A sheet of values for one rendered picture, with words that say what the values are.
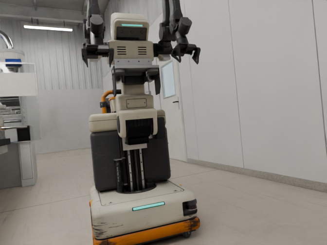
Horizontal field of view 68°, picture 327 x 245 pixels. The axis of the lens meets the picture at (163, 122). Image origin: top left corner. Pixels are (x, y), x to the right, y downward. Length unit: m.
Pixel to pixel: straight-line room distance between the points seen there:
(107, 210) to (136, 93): 0.69
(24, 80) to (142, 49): 2.71
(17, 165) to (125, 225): 2.87
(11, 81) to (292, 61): 3.49
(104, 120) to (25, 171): 2.46
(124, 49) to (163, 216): 1.00
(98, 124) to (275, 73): 1.81
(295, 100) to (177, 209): 1.56
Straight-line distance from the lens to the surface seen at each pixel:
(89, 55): 1.21
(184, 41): 1.30
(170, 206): 1.49
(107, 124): 1.68
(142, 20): 1.53
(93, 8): 1.32
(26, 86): 3.99
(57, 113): 10.29
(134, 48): 1.52
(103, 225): 1.44
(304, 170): 2.59
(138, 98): 1.46
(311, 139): 2.50
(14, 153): 4.11
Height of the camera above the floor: 0.71
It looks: level
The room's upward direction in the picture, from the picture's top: 5 degrees counter-clockwise
